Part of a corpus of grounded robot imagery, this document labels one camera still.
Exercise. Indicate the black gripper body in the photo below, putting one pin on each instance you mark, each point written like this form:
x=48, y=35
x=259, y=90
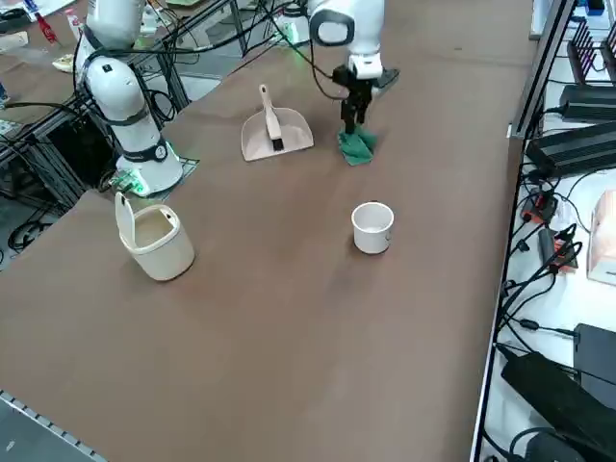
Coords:
x=358, y=89

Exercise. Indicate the green microfibre cloth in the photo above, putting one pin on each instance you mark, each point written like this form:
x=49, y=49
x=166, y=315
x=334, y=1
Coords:
x=358, y=149

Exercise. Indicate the beige plastic dustpan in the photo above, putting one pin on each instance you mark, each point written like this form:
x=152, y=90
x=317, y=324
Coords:
x=298, y=130

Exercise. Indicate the beige hand brush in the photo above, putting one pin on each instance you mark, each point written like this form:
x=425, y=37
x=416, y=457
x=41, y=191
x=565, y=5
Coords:
x=272, y=120

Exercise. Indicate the red black power strip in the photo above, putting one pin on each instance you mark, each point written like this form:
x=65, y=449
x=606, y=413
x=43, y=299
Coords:
x=541, y=204

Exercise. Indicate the large black power adapter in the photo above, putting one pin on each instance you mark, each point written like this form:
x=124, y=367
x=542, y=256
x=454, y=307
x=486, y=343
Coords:
x=553, y=394
x=577, y=146

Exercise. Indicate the black orange device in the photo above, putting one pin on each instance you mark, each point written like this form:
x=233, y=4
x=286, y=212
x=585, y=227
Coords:
x=546, y=243

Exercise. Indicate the black comb rack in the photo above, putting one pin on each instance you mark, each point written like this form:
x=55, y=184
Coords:
x=589, y=60

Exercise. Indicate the cream bin with flip lid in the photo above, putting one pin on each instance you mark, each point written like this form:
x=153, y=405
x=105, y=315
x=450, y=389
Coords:
x=163, y=260

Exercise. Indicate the pink white box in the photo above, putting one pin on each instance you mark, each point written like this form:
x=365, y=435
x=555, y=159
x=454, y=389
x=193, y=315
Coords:
x=604, y=240

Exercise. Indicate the black flat box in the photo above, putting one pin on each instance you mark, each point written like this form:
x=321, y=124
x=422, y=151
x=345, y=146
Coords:
x=599, y=346

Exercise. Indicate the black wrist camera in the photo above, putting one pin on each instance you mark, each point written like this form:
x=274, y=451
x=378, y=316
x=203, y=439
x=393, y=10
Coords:
x=341, y=77

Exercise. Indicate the aluminium profile post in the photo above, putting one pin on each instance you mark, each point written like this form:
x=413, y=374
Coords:
x=541, y=72

